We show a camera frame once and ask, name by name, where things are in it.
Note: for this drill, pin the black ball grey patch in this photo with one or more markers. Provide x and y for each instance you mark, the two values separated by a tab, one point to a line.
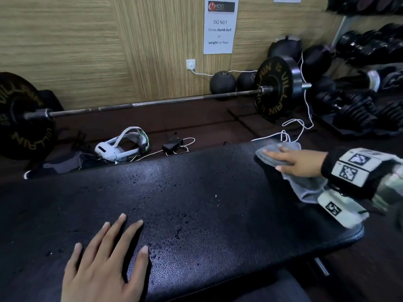
285	47

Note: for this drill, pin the black ball white patch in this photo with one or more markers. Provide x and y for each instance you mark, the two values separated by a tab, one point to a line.
373	80

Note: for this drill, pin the person's dark trousers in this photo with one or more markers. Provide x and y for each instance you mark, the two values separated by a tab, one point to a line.
267	289

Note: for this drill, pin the white headset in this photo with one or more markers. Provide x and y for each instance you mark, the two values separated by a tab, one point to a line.
107	152

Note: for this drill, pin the black yellow print weight plate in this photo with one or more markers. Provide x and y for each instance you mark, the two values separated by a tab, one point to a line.
280	91
19	135

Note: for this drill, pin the rack of black dumbbells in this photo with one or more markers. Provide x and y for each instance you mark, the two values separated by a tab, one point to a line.
371	43

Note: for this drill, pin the black bench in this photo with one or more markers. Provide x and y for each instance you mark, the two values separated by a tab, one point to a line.
157	217

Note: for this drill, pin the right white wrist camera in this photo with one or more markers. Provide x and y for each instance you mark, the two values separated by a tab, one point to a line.
340	210

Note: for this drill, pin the black power adapter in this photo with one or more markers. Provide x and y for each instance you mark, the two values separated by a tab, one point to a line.
171	144

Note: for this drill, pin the small black medicine ball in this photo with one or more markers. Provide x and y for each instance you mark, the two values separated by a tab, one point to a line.
223	83
245	81

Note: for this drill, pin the right marker wristband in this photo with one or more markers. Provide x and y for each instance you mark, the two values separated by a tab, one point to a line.
352	169

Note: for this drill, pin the white wall socket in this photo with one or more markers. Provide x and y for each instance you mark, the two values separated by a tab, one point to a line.
190	64

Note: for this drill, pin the black ball purple patch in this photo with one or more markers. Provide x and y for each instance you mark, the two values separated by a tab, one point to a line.
316	62

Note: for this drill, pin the grey cleaning cloth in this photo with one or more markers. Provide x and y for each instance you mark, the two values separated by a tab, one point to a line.
302	185

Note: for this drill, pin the person's left hand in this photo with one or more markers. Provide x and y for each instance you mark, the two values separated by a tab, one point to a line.
100	273

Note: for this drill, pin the large white paper notice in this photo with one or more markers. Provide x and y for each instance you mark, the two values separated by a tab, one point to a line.
220	28

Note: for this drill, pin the black adjustable dumbbell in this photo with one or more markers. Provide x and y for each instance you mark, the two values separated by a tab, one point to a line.
390	116
349	113

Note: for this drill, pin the person's right forearm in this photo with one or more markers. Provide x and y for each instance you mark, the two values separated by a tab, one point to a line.
390	191

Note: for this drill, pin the person's right hand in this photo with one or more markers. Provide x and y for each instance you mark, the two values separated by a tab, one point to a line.
305	163

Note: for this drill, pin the steel barbell bar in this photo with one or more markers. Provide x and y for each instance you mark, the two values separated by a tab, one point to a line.
157	102

